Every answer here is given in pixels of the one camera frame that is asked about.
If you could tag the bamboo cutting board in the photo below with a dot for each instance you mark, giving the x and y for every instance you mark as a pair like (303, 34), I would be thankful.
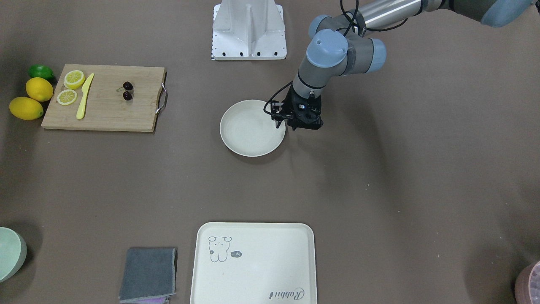
(106, 110)

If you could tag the yellow lemon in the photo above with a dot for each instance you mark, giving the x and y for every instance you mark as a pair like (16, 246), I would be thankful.
(39, 89)
(26, 108)

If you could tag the dark red cherry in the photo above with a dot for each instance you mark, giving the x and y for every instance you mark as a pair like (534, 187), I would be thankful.
(127, 87)
(127, 96)

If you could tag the green lime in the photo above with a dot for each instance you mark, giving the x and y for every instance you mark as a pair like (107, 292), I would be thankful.
(41, 71)

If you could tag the round cream plate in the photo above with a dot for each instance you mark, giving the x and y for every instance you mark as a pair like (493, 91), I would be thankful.
(248, 131)

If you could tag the pink bowl of ice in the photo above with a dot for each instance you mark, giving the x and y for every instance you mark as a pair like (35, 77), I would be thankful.
(527, 285)

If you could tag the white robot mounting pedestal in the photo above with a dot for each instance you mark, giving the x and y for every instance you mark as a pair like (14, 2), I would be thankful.
(248, 30)

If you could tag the mint green bowl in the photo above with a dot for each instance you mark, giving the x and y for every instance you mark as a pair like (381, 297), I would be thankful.
(13, 251)

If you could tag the lemon slice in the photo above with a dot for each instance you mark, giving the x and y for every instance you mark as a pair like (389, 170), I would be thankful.
(74, 79)
(67, 97)

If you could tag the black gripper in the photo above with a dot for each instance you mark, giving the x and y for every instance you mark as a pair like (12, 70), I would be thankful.
(288, 105)

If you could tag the cream rabbit serving tray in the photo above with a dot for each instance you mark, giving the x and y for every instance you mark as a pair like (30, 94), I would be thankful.
(254, 263)

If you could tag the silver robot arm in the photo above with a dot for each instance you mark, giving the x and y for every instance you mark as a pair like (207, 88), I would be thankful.
(339, 47)

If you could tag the yellow plastic knife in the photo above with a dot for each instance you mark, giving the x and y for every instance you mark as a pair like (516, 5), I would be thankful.
(85, 91)

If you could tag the grey folded cloth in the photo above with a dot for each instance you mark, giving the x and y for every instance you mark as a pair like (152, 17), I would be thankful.
(149, 275)

